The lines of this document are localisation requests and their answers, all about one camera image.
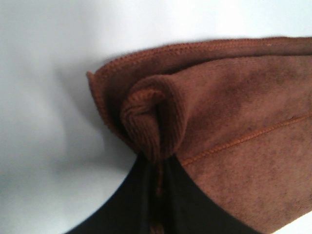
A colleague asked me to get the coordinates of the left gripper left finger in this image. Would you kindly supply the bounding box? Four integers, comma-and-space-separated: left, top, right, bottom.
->
68, 154, 158, 234

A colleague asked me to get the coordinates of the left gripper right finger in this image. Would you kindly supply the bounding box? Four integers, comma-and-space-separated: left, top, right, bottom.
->
163, 156, 255, 234

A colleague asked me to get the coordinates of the brown towel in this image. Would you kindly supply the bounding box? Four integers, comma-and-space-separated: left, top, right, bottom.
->
87, 37, 312, 234

